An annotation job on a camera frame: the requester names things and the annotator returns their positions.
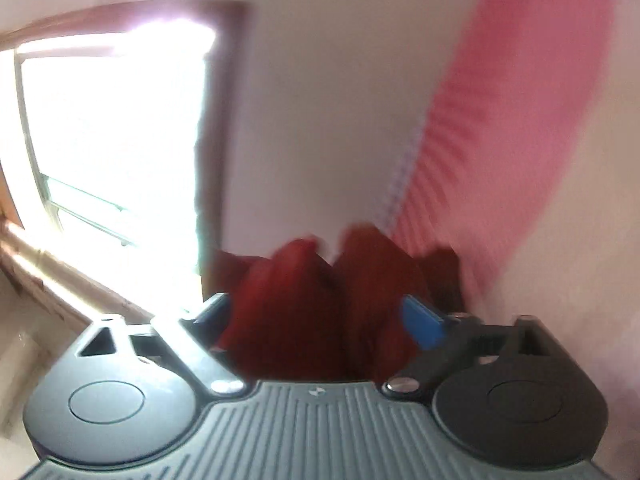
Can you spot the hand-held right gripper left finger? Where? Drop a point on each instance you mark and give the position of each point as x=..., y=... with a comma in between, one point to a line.
x=212, y=312

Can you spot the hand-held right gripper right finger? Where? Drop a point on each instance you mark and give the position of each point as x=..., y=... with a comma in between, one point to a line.
x=422, y=322

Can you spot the red puffer jacket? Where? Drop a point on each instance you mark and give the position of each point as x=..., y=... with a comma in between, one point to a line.
x=310, y=310

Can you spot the wooden framed window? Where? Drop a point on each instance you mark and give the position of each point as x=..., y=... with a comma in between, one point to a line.
x=115, y=135

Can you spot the pink checked bed sheet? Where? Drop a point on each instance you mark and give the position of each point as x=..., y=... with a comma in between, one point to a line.
x=505, y=110

